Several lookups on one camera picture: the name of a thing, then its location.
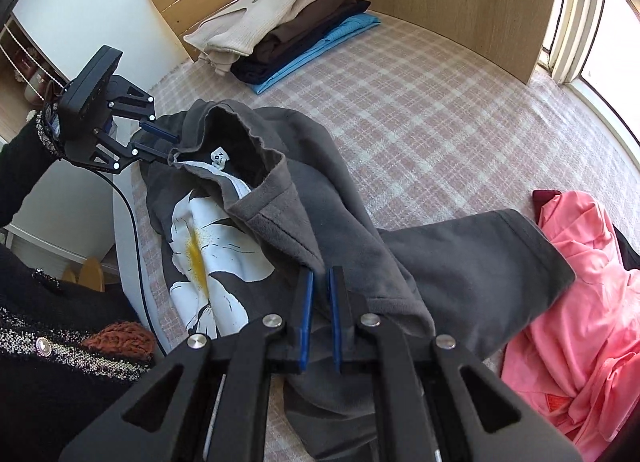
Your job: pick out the person's left forearm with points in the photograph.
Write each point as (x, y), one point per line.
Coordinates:
(20, 172)

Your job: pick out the white open shelf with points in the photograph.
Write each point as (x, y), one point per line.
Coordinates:
(25, 67)

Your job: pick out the dark navy folded garment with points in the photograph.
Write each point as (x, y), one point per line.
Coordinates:
(280, 59)

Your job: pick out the cream knitted cardigan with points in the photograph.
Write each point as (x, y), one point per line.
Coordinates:
(260, 12)

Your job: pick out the rust knitted cloth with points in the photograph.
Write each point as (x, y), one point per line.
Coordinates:
(120, 339)

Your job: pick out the white bay window frame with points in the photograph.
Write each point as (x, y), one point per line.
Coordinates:
(575, 17)

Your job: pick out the grey flower print t-shirt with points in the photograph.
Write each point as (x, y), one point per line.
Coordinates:
(300, 157)

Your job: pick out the black garment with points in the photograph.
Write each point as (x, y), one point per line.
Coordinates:
(629, 252)

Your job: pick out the blue folded garment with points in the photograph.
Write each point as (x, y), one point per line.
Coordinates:
(345, 27)

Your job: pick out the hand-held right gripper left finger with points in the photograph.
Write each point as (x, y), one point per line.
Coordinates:
(308, 322)

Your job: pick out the wooden furniture piece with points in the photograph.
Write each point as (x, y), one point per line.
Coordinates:
(90, 272)

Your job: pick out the brown folded garment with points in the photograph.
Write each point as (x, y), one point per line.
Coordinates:
(310, 17)

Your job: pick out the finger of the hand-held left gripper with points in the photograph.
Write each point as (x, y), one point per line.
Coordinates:
(150, 152)
(157, 129)

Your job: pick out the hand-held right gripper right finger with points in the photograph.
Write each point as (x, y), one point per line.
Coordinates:
(334, 322)

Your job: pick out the pink garment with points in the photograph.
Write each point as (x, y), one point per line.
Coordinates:
(575, 292)

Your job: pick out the dark red garment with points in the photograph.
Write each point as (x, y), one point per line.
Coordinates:
(541, 199)

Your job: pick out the person's black tweed cardigan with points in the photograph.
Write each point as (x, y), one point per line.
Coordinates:
(50, 392)

